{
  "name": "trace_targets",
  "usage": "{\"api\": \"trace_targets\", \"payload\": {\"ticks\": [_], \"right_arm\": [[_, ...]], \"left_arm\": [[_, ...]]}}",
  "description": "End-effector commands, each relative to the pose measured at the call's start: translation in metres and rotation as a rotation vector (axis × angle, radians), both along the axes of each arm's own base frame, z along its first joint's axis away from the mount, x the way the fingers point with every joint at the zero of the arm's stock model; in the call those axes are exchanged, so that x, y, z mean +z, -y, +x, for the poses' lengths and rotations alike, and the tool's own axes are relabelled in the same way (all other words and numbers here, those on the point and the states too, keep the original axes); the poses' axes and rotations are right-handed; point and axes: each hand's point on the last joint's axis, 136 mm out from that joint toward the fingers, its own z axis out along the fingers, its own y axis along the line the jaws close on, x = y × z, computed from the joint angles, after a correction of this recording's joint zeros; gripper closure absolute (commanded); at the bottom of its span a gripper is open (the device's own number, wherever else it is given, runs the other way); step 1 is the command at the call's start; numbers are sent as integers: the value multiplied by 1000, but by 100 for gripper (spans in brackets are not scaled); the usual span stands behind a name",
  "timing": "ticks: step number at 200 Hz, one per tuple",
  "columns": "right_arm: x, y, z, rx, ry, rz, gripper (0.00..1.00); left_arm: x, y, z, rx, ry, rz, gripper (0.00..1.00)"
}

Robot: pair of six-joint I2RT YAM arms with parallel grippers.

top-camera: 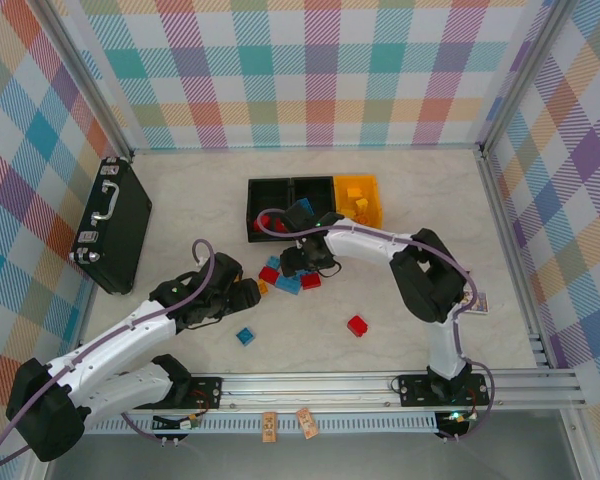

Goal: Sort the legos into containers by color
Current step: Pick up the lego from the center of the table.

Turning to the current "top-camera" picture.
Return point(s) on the long blue lego brick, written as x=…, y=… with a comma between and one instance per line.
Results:
x=287, y=284
x=306, y=273

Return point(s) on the red lego brick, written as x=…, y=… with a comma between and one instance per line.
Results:
x=310, y=281
x=257, y=226
x=357, y=324
x=268, y=275
x=278, y=224

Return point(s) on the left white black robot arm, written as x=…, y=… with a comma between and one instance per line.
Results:
x=105, y=350

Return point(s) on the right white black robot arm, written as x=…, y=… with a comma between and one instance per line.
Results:
x=360, y=242

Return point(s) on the yellow plastic bin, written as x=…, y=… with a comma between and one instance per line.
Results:
x=375, y=200

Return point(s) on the orange paper tag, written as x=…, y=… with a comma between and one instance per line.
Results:
x=269, y=426
x=306, y=424

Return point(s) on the playing card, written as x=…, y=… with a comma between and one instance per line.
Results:
x=476, y=303

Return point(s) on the grey metal panel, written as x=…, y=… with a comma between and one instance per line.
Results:
x=305, y=460

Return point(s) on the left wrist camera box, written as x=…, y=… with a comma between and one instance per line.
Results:
x=222, y=269

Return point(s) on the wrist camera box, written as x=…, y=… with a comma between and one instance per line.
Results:
x=299, y=216
x=222, y=269

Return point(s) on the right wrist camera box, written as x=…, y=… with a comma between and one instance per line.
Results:
x=299, y=216

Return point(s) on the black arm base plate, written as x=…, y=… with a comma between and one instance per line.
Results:
x=415, y=390
x=205, y=392

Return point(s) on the long aluminium frame rail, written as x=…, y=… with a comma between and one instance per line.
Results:
x=305, y=387

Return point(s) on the aluminium side rail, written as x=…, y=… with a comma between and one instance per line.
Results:
x=86, y=315
x=500, y=210

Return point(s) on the aluminium frame post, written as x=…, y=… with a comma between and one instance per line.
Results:
x=525, y=80
x=85, y=85

